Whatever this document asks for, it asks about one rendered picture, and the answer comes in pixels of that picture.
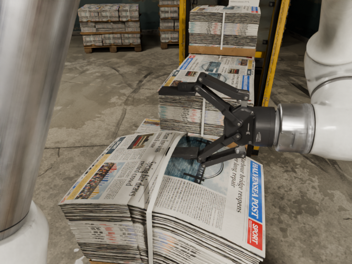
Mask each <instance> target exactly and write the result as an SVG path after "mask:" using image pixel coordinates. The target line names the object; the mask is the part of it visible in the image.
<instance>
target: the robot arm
mask: <svg viewBox="0 0 352 264"><path fill-rule="evenodd" d="M79 3H80V0H0V264H47V251H48V239H49V224H48V221H47V218H46V216H45V214H44V213H43V212H42V210H41V209H40V207H39V206H38V205H37V204H36V203H35V202H34V201H33V200H32V197H33V194H34V190H35V185H36V181H37V177H38V173H39V168H40V164H41V160H42V155H43V151H44V148H45V144H46V140H47V135H48V131H49V127H50V123H51V119H52V114H53V110H54V106H55V103H56V99H57V95H58V90H59V86H60V82H61V78H62V74H63V69H64V65H65V61H66V58H67V53H68V49H69V45H70V41H71V36H72V32H73V28H74V24H75V19H76V15H77V12H78V8H79ZM304 72H305V77H306V82H307V89H308V91H309V94H310V98H311V103H310V104H308V103H304V104H291V103H280V104H279V105H278V107H277V110H275V107H266V106H254V107H251V106H248V105H247V103H248V100H249V98H250V92H249V91H248V90H243V89H237V88H235V87H233V86H231V85H229V84H227V83H225V82H223V81H221V80H219V79H217V78H215V77H213V76H211V75H209V74H207V73H205V72H201V73H200V74H199V75H198V77H197V81H196V82H180V83H179V84H178V85H177V86H163V87H162V88H161V89H160V90H159V91H158V93H159V95H173V96H195V95H196V93H198V94H199V95H200V96H202V97H203V98H204V99H206V100H207V101H208V102H209V103H211V104H212V105H213V106H214V107H216V108H217V109H218V110H219V111H221V113H222V114H223V115H224V130H223V135H222V136H221V137H219V138H218V139H217V140H215V141H214V142H212V143H211V144H209V145H208V146H206V147H205V148H203V149H202V150H200V149H199V147H175V149H174V151H173V153H172V155H171V158H183V159H185V160H196V161H197V162H198V163H201V167H202V168H206V167H209V166H213V165H215V164H218V163H221V162H225V161H228V160H231V159H234V158H245V157H246V147H245V145H253V146H260V147H272V146H273V144H274V147H275V150H276V151H280V152H295V153H302V154H305V153H308V154H313V155H317V156H320V157H323V158H326V159H333V160H342V161H352V0H322V4H321V14H320V24H319V29H318V32H316V33H315V34H314V35H313V36H312V37H311V38H310V39H309V40H308V42H307V45H306V52H305V56H304ZM208 87H210V88H212V89H214V90H216V91H218V92H220V93H222V94H224V95H226V96H228V97H231V98H233V99H235V100H236V101H237V102H239V103H240V105H239V106H237V107H235V108H234V107H233V106H232V105H230V104H229V103H228V102H225V101H224V100H223V99H222V98H220V97H219V96H218V95H217V94H216V93H214V92H213V91H212V90H211V89H209V88H208ZM233 142H234V143H236V144H237V146H236V147H233V148H229V149H226V150H223V151H221V152H218V153H215V152H216V151H218V150H220V149H221V148H223V147H226V146H228V145H230V144H231V143H233ZM199 150H200V151H199ZM213 153H215V154H213Z"/></svg>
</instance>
